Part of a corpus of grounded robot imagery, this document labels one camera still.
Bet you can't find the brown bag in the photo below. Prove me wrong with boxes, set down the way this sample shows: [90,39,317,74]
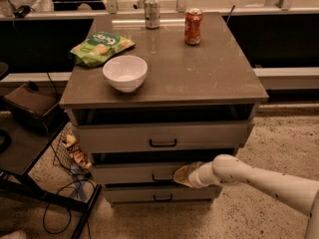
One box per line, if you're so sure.
[2,82,64,134]

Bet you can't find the silver green soda can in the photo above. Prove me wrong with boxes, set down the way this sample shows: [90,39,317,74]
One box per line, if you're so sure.
[144,0,160,29]

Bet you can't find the grey top drawer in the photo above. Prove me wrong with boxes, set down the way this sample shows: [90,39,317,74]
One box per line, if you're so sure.
[74,121,253,153]

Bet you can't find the black side table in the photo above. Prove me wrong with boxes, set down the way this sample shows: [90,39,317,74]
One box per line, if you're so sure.
[0,117,102,239]

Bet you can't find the grey drawer cabinet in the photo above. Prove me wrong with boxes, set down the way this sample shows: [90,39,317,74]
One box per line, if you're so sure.
[61,13,268,193]

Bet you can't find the black floor cable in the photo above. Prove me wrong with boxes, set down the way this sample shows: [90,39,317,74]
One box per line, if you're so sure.
[41,142,97,235]

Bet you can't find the orange soda can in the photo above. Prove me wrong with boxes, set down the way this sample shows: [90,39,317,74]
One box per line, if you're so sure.
[184,8,203,46]

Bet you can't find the snack bag in basket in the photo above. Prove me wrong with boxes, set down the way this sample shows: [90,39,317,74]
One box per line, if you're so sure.
[66,134,92,169]

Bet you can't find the white bowl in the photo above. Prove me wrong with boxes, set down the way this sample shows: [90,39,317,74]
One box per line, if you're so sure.
[103,55,148,93]

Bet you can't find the wire basket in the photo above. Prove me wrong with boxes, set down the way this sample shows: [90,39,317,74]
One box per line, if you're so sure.
[53,123,89,175]

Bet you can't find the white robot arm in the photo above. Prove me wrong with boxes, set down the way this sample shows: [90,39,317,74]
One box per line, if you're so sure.
[172,154,319,239]

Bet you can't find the green chip bag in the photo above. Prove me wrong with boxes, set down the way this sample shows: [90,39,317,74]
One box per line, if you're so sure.
[70,32,135,68]

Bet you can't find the grey drawer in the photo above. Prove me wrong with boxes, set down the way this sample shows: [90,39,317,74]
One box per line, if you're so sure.
[90,162,187,184]
[74,121,253,153]
[103,185,221,204]

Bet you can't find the grey bottom drawer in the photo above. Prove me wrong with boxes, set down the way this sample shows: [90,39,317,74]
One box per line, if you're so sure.
[103,185,221,204]

